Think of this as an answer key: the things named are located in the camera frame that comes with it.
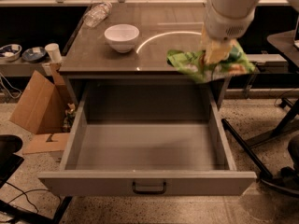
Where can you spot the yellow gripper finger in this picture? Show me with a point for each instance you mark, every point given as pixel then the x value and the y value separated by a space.
pixel 217 51

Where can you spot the green rice chip bag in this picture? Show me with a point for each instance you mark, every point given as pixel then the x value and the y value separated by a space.
pixel 192 64

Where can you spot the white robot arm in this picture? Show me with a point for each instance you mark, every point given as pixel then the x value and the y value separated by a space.
pixel 226 20

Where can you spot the grey cabinet with counter top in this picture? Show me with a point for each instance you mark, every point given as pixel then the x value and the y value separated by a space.
pixel 140 77

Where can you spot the open grey drawer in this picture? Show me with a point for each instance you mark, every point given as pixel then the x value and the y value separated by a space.
pixel 111 146

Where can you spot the white ceramic bowl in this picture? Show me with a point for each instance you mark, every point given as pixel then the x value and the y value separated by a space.
pixel 122 37

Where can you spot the clear plastic water bottle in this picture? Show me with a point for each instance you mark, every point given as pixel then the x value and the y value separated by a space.
pixel 97 14

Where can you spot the black metal stand leg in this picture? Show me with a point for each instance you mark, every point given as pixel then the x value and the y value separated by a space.
pixel 287 181

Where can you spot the white paper cup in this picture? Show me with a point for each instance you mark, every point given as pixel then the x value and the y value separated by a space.
pixel 54 52

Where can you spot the blue patterned bowl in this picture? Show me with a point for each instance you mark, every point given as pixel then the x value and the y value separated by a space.
pixel 34 55

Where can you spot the brown cardboard box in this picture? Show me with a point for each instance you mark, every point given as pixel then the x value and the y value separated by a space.
pixel 41 111

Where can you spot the blue white bowl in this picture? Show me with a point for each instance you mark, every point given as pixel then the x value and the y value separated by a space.
pixel 10 52

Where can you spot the long grey shelf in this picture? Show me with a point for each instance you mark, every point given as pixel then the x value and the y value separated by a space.
pixel 21 68

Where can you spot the black drawer handle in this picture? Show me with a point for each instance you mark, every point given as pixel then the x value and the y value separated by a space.
pixel 149 190

